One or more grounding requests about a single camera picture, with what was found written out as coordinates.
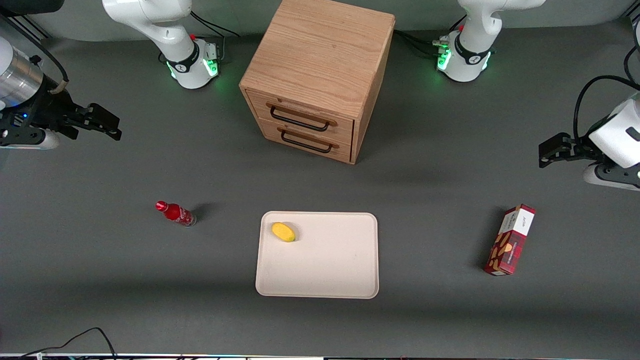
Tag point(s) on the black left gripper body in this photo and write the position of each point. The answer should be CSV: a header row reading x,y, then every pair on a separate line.
x,y
580,148

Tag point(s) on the black aluminium frame rail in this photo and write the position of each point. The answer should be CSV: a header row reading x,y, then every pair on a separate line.
x,y
30,27

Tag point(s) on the cream plastic tray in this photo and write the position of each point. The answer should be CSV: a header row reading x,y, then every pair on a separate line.
x,y
325,265

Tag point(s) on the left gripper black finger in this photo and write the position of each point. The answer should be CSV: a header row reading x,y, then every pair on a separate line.
x,y
555,159
554,142

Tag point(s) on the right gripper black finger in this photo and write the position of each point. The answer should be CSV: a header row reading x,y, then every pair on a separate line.
x,y
102,132
106,116

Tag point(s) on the wooden drawer front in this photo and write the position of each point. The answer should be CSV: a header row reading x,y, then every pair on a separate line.
x,y
305,111
345,152

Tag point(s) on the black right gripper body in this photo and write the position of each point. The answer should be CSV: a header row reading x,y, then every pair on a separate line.
x,y
51,108

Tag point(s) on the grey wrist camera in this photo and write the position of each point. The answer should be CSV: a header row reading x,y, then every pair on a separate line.
x,y
45,141
607,177

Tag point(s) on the wooden drawer cabinet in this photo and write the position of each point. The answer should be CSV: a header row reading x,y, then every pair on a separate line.
x,y
320,50

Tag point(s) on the red coke bottle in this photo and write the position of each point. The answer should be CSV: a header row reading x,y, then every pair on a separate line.
x,y
176,213

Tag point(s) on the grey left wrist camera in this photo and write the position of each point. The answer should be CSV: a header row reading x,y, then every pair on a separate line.
x,y
607,177

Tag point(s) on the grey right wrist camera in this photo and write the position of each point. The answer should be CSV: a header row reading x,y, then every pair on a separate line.
x,y
45,141

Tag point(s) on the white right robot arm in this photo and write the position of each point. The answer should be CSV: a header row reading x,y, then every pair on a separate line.
x,y
170,30

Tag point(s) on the yellow toy lemon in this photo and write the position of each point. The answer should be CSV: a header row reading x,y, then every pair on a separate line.
x,y
283,232

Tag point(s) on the red plaid cookie box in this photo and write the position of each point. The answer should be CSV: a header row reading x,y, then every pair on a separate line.
x,y
510,242

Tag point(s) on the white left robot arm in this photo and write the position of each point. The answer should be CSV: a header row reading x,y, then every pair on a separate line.
x,y
480,25

